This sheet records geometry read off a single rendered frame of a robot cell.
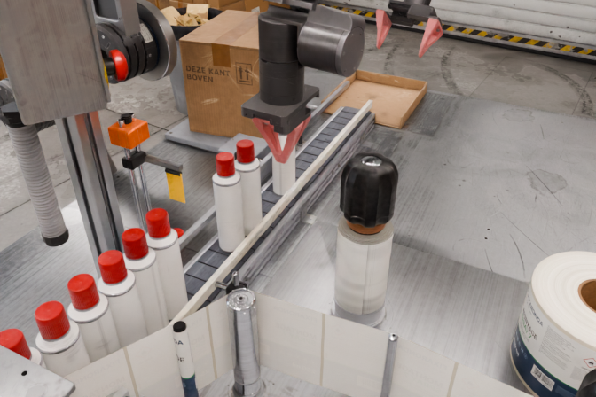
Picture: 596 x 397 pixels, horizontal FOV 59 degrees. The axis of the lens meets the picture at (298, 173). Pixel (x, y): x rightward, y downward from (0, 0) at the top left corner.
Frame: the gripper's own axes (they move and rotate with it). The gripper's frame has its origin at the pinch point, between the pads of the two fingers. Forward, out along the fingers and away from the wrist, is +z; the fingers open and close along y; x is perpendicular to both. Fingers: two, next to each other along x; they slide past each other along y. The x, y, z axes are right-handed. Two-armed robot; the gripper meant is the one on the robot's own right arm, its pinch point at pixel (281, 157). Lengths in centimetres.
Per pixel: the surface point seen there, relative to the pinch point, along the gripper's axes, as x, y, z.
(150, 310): 14.4, -15.0, 23.5
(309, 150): 19, 52, 31
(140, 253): 15.1, -14.2, 13.1
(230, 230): 15.5, 8.6, 25.4
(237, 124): 42, 53, 30
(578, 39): -46, 423, 99
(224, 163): 16.3, 9.4, 11.1
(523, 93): -19, 334, 118
